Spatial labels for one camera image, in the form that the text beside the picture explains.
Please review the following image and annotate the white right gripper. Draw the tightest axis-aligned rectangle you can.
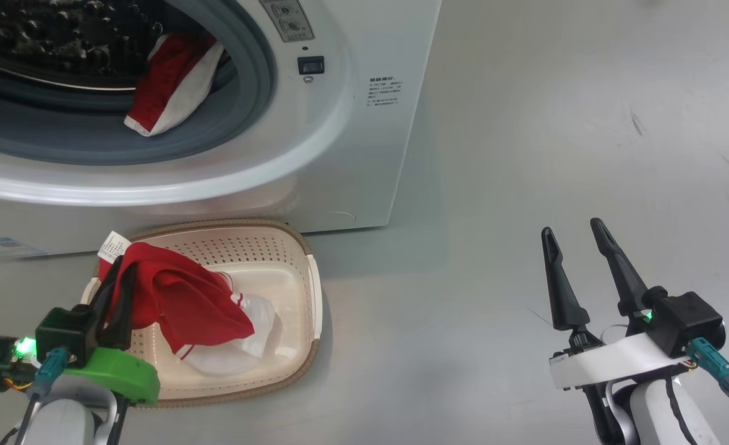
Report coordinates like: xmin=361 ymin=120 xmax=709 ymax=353
xmin=540 ymin=218 xmax=693 ymax=390

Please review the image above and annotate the white front-load washing machine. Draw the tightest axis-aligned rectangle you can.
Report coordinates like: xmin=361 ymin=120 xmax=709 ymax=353
xmin=0 ymin=0 xmax=444 ymax=257

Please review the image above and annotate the red white-striped garment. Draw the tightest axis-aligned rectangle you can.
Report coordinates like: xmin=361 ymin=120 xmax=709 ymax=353
xmin=123 ymin=32 xmax=226 ymax=138

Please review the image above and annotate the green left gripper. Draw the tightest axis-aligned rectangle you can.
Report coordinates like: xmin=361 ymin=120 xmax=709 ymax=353
xmin=0 ymin=256 xmax=161 ymax=407

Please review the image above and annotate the red lettered jersey garment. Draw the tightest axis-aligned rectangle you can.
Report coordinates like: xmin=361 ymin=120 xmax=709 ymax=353
xmin=97 ymin=231 xmax=284 ymax=376

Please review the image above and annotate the teal-plug left camera cable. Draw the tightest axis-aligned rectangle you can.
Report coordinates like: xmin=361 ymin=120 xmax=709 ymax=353
xmin=0 ymin=347 xmax=71 ymax=445

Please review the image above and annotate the teal-plug right camera cable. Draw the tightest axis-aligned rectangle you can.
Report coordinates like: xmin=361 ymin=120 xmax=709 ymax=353
xmin=687 ymin=337 xmax=729 ymax=413

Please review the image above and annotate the cream perforated laundry basket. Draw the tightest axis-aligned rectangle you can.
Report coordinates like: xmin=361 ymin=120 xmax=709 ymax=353
xmin=80 ymin=218 xmax=325 ymax=409

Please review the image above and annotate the teal-plug camera cable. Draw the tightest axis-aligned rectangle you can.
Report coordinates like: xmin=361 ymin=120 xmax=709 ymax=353
xmin=687 ymin=337 xmax=729 ymax=413
xmin=0 ymin=347 xmax=71 ymax=445

